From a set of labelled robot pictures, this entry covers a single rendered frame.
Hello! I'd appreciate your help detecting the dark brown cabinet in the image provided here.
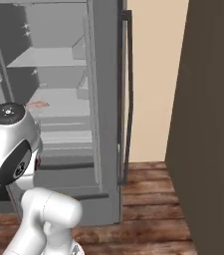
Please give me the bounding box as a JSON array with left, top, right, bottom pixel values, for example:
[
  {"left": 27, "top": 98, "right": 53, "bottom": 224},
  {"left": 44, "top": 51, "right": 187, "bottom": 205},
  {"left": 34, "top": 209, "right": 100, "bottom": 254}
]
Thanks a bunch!
[{"left": 164, "top": 0, "right": 224, "bottom": 255}]

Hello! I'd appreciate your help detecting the black fridge door handle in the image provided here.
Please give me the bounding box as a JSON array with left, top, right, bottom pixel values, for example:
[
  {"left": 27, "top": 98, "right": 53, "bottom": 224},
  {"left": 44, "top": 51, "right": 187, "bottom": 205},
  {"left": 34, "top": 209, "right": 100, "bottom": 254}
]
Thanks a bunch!
[{"left": 116, "top": 9, "right": 134, "bottom": 185}]

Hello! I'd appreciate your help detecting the grey fridge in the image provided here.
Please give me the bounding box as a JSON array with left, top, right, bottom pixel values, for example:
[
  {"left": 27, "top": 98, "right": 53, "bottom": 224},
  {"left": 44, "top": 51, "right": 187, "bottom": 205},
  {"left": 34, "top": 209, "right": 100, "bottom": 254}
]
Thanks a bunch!
[{"left": 0, "top": 0, "right": 124, "bottom": 227}]

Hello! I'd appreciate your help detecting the red raw steak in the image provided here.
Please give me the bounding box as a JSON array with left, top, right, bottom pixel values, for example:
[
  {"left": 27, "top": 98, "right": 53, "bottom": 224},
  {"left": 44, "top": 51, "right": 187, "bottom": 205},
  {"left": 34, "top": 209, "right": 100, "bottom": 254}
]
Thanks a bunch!
[{"left": 27, "top": 101, "right": 51, "bottom": 110}]

